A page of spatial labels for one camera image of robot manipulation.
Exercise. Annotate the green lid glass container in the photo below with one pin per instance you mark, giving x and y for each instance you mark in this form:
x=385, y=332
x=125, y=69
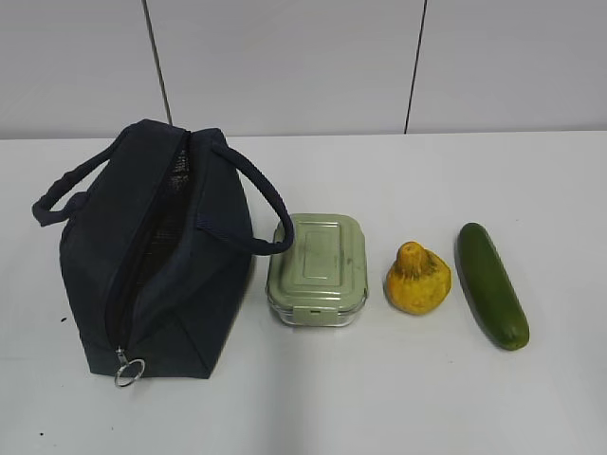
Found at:
x=321, y=281

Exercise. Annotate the yellow squash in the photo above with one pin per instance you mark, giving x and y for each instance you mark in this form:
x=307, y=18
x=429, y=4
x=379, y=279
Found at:
x=418, y=281

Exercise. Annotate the dark blue lunch bag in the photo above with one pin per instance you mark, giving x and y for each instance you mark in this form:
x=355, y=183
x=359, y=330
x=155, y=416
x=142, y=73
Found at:
x=160, y=229

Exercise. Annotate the green cucumber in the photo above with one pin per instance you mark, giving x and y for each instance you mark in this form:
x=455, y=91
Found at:
x=489, y=292

